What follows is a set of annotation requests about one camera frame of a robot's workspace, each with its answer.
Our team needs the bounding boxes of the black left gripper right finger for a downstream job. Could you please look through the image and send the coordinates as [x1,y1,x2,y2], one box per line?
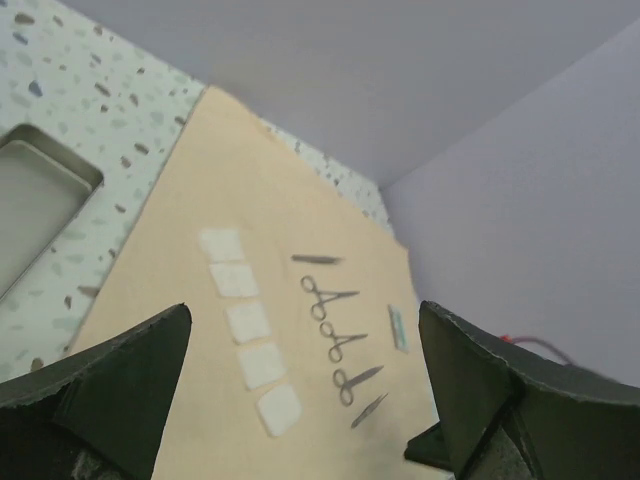
[404,301,639,480]

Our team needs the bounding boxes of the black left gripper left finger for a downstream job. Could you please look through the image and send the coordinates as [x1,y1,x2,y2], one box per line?
[1,304,192,479]

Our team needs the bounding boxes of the white gauze pad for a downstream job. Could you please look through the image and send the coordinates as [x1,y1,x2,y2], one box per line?
[225,301,272,345]
[257,384,302,437]
[209,263,260,298]
[198,228,245,263]
[237,342,287,390]

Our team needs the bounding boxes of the steel tweezers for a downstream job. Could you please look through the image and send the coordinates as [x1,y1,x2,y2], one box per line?
[350,393,388,429]

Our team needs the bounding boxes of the teal blade packet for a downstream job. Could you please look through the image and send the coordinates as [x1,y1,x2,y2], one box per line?
[388,304,410,353]

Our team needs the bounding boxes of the small steel scissors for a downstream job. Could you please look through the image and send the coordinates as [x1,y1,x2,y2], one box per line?
[332,365,384,407]

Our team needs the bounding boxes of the steel hemostat forceps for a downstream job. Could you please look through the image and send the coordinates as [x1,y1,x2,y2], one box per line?
[319,321,368,363]
[300,275,360,322]

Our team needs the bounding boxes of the beige cloth mat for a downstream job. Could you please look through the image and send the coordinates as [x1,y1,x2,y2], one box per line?
[74,87,440,479]

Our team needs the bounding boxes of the metal tray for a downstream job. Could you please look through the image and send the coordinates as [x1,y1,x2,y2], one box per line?
[1,124,104,296]

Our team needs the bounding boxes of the steel scalpel handle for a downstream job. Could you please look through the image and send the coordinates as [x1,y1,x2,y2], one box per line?
[291,254,343,265]

